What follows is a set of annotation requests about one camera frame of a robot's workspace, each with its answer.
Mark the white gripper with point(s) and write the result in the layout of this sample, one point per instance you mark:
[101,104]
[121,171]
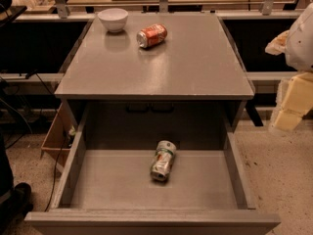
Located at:
[301,46]

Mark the grey cabinet counter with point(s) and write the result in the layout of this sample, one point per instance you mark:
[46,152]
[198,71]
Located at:
[194,62]

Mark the orange soda can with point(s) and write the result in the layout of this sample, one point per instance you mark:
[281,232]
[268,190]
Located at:
[152,35]

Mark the open grey top drawer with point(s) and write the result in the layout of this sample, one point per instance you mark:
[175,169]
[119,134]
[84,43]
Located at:
[106,186]

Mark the white bowl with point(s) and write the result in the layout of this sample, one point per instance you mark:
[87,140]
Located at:
[113,19]

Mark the cardboard box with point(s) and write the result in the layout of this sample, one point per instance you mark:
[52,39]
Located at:
[57,141]

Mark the black shoe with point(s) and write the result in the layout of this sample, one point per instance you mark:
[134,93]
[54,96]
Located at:
[17,201]

